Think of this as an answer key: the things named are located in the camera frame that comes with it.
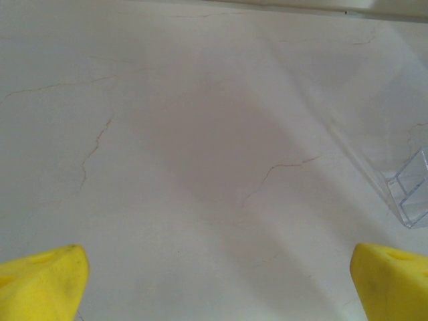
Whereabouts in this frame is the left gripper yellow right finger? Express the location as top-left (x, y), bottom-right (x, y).
top-left (348, 243), bottom-right (428, 321)

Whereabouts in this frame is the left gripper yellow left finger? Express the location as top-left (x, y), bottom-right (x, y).
top-left (0, 243), bottom-right (92, 321)

